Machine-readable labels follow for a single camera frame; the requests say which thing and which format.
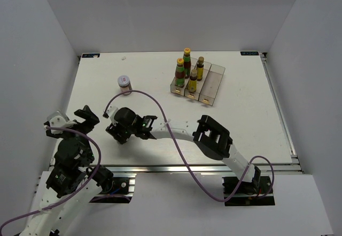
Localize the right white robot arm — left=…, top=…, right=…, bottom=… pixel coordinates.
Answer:
left=103, top=106, right=261, bottom=193

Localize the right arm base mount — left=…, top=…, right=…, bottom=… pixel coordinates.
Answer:
left=224, top=176, right=275, bottom=207

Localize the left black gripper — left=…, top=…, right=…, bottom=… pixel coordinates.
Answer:
left=47, top=104, right=99, bottom=162

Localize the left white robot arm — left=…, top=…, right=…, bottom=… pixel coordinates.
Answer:
left=21, top=105, right=113, bottom=235

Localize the blue label sticker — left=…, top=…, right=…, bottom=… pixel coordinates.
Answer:
left=240, top=51, right=259, bottom=56
left=81, top=53, right=100, bottom=58

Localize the sauce jar grey lid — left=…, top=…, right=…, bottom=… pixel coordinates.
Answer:
left=118, top=75, right=132, bottom=95

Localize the blue label sticker left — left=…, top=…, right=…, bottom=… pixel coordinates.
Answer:
left=81, top=53, right=100, bottom=58

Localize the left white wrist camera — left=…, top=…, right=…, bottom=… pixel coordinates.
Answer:
left=44, top=110, right=76, bottom=131

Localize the clear three-slot organizer tray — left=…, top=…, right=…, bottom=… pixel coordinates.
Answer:
left=170, top=61, right=225, bottom=105

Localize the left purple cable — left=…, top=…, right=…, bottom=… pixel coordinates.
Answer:
left=0, top=126, right=103, bottom=231

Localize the chili sauce bottle yellow cap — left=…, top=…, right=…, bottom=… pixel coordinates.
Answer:
left=175, top=58, right=185, bottom=88

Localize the blue label sticker right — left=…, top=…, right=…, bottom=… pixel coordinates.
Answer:
left=240, top=51, right=259, bottom=56

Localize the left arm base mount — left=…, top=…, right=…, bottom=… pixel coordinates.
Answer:
left=90, top=165, right=131, bottom=203

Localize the yellow label brown bottle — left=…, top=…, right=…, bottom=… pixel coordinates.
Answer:
left=196, top=56, right=204, bottom=81

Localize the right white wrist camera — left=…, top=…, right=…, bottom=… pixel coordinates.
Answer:
left=103, top=105, right=119, bottom=125

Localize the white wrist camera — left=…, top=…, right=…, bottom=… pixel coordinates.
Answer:
left=44, top=110, right=76, bottom=131
left=103, top=105, right=119, bottom=125

